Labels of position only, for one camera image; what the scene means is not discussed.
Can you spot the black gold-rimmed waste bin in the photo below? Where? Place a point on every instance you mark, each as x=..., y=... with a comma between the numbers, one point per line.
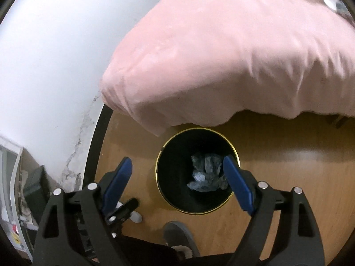
x=172, y=177

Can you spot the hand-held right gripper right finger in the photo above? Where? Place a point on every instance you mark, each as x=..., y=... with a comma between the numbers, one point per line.
x=238, y=183

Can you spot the white cabinet frame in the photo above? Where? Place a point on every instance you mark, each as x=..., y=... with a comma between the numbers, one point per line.
x=15, y=199

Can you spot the grey slipper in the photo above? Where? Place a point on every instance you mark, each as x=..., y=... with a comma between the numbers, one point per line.
x=177, y=232

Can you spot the crumpled paper wads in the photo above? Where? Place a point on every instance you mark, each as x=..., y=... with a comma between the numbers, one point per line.
x=205, y=177

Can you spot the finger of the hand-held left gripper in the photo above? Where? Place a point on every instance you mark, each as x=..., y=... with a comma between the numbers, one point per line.
x=126, y=207

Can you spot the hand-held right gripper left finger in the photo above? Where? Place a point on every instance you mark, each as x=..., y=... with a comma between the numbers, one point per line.
x=118, y=183

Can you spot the bed with pink sheet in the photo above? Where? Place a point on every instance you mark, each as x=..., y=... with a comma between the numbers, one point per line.
x=222, y=61

